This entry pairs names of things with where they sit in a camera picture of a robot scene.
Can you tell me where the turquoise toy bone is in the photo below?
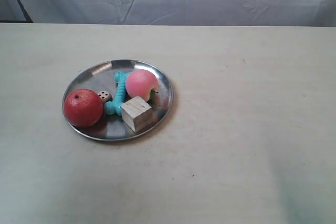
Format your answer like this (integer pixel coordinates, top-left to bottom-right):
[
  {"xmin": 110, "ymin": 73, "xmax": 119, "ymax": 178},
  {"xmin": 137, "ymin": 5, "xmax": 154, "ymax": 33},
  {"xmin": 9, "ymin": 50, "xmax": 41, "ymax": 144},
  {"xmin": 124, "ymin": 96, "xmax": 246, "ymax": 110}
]
[{"xmin": 104, "ymin": 71, "xmax": 130, "ymax": 116}]

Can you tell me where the small wooden die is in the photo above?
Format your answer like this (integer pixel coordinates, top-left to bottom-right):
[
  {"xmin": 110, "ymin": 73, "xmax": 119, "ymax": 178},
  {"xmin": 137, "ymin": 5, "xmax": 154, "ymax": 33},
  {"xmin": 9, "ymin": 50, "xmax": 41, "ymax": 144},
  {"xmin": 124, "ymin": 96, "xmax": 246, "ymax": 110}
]
[{"xmin": 97, "ymin": 90, "xmax": 113, "ymax": 103}]

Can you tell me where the pink toy peach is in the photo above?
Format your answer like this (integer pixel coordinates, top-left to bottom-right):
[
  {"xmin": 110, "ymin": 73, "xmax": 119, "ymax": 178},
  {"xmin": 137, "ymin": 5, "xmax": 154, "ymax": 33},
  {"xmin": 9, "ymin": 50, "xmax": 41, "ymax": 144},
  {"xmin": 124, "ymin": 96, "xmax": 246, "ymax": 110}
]
[{"xmin": 125, "ymin": 69, "xmax": 159, "ymax": 102}]

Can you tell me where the wooden cube block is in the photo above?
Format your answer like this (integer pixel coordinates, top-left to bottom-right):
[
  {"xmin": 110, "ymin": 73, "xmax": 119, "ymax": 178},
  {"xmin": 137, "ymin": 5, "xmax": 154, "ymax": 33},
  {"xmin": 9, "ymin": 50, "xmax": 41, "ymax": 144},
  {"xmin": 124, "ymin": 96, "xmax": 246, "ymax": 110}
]
[{"xmin": 121, "ymin": 96, "xmax": 153, "ymax": 132}]

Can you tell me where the round metal plate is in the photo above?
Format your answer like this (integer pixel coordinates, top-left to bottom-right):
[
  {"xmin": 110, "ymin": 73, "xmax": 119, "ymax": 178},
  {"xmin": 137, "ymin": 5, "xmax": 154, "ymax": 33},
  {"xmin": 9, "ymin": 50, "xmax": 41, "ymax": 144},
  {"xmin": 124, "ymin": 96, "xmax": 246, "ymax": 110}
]
[{"xmin": 62, "ymin": 59, "xmax": 174, "ymax": 142}]

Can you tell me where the red toy apple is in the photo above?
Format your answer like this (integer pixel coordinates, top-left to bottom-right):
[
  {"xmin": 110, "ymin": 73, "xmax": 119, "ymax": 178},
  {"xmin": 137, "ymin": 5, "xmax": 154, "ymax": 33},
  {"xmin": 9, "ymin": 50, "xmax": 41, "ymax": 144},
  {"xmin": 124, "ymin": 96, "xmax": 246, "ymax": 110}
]
[{"xmin": 63, "ymin": 89, "xmax": 103, "ymax": 127}]

